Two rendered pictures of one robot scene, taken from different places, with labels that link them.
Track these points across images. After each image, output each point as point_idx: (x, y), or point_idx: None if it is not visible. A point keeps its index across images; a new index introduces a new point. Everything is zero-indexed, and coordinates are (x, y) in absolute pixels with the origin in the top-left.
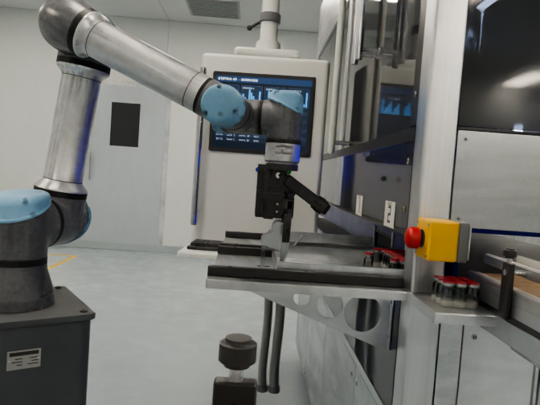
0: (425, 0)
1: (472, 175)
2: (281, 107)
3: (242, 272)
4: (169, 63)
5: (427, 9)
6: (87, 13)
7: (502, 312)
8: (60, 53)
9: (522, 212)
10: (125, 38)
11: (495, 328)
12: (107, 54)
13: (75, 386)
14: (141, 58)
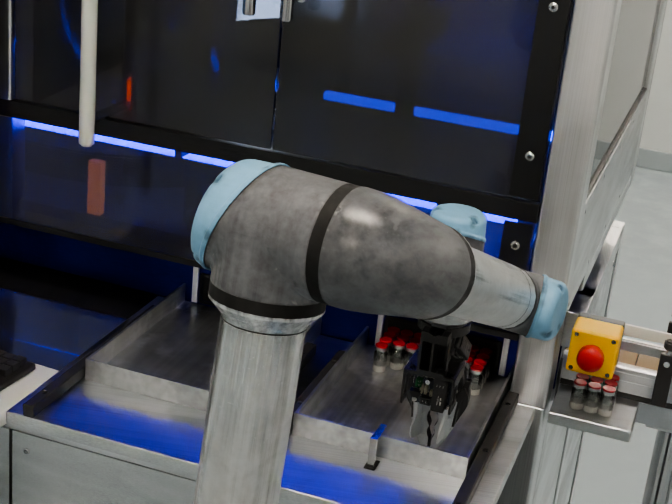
0: (556, 30)
1: (579, 250)
2: (480, 245)
3: (468, 502)
4: (515, 276)
5: (575, 54)
6: (469, 246)
7: (661, 402)
8: (298, 301)
9: (583, 265)
10: (488, 264)
11: None
12: (476, 303)
13: None
14: (505, 288)
